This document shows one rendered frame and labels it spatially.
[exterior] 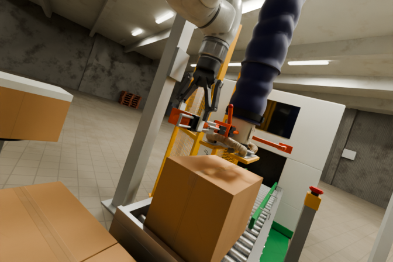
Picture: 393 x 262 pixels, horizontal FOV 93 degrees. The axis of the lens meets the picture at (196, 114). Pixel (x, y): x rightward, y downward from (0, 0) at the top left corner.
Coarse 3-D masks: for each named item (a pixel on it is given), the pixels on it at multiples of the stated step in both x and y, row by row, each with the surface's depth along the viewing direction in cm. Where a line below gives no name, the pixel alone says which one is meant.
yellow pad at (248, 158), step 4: (232, 156) 95; (236, 156) 94; (240, 156) 96; (248, 156) 103; (252, 156) 109; (256, 156) 118; (240, 160) 93; (244, 160) 92; (248, 160) 93; (252, 160) 101; (256, 160) 113
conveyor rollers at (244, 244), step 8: (264, 192) 233; (256, 200) 202; (272, 200) 219; (256, 208) 177; (264, 208) 182; (144, 216) 108; (264, 216) 165; (248, 224) 144; (256, 224) 150; (248, 232) 130; (256, 232) 134; (240, 240) 120; (248, 240) 120; (232, 248) 107; (240, 248) 112; (248, 248) 117; (232, 256) 104; (240, 256) 103; (248, 256) 108
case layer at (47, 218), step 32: (0, 192) 90; (32, 192) 97; (64, 192) 105; (0, 224) 74; (32, 224) 79; (64, 224) 84; (96, 224) 91; (0, 256) 63; (32, 256) 66; (64, 256) 70; (96, 256) 75; (128, 256) 80
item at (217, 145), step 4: (200, 140) 105; (204, 140) 107; (204, 144) 103; (208, 144) 102; (212, 144) 104; (216, 144) 107; (220, 144) 112; (212, 148) 101; (216, 148) 104; (220, 148) 110; (224, 148) 115
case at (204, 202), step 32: (192, 160) 109; (224, 160) 140; (160, 192) 97; (192, 192) 87; (224, 192) 80; (256, 192) 122; (160, 224) 94; (192, 224) 85; (224, 224) 78; (192, 256) 82; (224, 256) 98
